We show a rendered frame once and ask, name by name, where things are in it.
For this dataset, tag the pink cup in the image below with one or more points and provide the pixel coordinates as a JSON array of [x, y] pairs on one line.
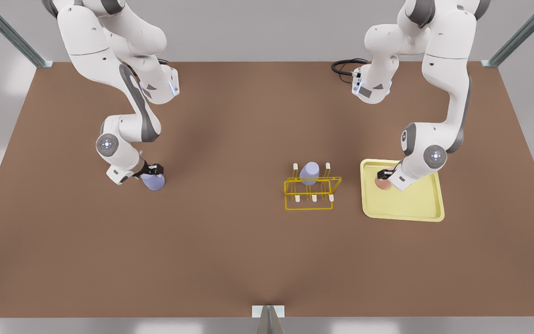
[[383, 182]]

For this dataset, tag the lavender cup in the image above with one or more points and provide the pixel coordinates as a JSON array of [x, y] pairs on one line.
[[154, 182], [309, 173]]

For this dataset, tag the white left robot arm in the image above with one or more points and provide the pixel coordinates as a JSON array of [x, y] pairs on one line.
[[443, 93]]

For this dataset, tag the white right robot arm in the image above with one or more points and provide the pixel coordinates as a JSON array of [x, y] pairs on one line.
[[130, 106]]

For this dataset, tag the pale yellow tray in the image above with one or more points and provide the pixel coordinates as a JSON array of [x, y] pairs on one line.
[[406, 199]]

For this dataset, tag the silver frame post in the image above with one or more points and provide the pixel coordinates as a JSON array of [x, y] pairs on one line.
[[9, 32], [519, 35], [268, 319]]

